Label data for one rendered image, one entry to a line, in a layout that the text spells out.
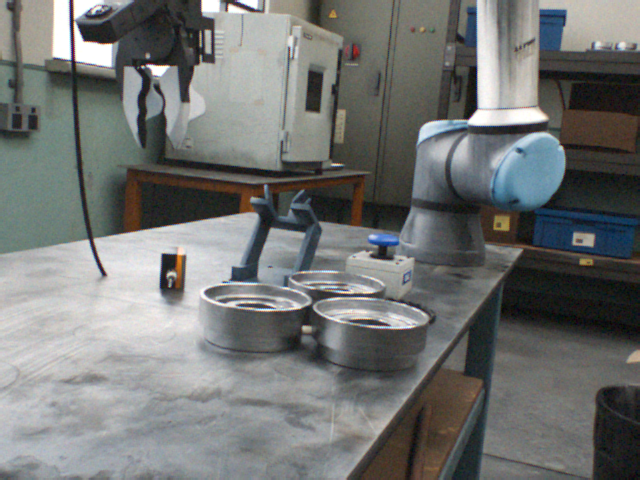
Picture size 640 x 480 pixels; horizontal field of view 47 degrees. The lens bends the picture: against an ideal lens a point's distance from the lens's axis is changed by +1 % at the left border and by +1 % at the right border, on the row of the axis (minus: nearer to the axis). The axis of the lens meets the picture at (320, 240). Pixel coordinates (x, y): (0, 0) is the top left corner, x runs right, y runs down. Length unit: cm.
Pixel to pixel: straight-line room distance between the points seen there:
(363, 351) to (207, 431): 18
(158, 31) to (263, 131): 218
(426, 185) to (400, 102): 339
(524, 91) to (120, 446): 80
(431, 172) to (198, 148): 205
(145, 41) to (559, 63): 340
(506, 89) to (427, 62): 349
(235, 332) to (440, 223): 62
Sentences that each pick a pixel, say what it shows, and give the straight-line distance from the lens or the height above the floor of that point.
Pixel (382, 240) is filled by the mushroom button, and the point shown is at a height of 87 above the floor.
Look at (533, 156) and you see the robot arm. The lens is 109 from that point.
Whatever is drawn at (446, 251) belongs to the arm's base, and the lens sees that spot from 119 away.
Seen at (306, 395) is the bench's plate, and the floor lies 80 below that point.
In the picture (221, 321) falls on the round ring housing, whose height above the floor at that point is 83.
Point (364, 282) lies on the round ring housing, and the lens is 82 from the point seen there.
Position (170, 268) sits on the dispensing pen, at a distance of 86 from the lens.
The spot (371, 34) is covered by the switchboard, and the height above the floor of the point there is 159.
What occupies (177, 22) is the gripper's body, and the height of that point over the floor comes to 110.
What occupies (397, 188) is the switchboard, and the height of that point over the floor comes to 67.
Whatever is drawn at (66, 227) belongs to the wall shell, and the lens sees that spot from 296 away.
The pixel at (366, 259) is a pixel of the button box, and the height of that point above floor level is 84.
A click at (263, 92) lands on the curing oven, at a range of 302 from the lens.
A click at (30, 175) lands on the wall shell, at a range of 278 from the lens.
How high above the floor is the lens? 100
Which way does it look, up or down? 9 degrees down
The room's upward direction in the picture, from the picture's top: 5 degrees clockwise
